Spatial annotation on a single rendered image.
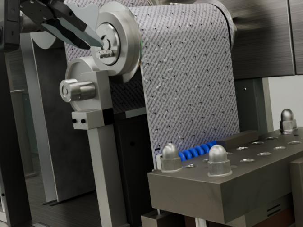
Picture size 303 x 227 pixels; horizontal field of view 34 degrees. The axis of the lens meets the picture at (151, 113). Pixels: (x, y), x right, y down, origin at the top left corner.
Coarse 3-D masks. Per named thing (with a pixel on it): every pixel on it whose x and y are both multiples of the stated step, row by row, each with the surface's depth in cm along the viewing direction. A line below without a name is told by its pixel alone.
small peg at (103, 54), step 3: (99, 51) 85; (102, 51) 85; (105, 51) 85; (108, 51) 86; (111, 51) 86; (96, 54) 85; (99, 54) 85; (102, 54) 85; (105, 54) 85; (108, 54) 86; (111, 54) 86; (99, 57) 85; (102, 57) 85; (105, 57) 86; (108, 57) 87
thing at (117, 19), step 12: (108, 12) 86; (120, 24) 84; (120, 36) 85; (132, 36) 84; (132, 48) 84; (96, 60) 91; (120, 60) 86; (132, 60) 86; (108, 72) 89; (120, 72) 87
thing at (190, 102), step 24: (144, 72) 85; (168, 72) 89; (192, 72) 93; (216, 72) 97; (144, 96) 86; (168, 96) 89; (192, 96) 93; (216, 96) 97; (168, 120) 89; (192, 120) 93; (216, 120) 97; (192, 144) 93
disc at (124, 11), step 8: (104, 8) 89; (112, 8) 87; (120, 8) 86; (128, 8) 85; (128, 16) 84; (136, 24) 83; (136, 32) 84; (136, 40) 84; (136, 48) 84; (136, 56) 85; (136, 64) 85; (128, 72) 87; (136, 72) 86; (112, 80) 91; (120, 80) 89; (128, 80) 88
